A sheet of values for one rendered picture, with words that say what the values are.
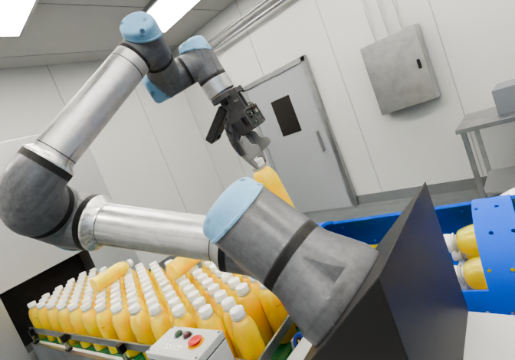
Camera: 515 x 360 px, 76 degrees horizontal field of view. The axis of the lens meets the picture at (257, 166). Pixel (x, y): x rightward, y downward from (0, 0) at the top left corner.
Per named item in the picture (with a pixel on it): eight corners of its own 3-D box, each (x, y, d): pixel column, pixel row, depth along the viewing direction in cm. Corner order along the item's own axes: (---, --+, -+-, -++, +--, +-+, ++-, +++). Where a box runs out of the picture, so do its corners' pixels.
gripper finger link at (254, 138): (278, 155, 88) (257, 129, 85) (261, 164, 92) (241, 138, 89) (281, 149, 91) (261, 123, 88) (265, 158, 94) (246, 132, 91)
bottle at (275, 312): (272, 338, 103) (250, 286, 101) (289, 325, 107) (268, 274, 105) (283, 348, 97) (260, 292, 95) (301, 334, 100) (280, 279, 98)
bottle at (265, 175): (299, 223, 89) (268, 163, 85) (276, 232, 91) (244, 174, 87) (300, 212, 96) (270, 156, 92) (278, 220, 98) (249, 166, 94)
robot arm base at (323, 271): (357, 296, 34) (281, 240, 38) (300, 368, 42) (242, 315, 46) (389, 234, 46) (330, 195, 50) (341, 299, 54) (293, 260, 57)
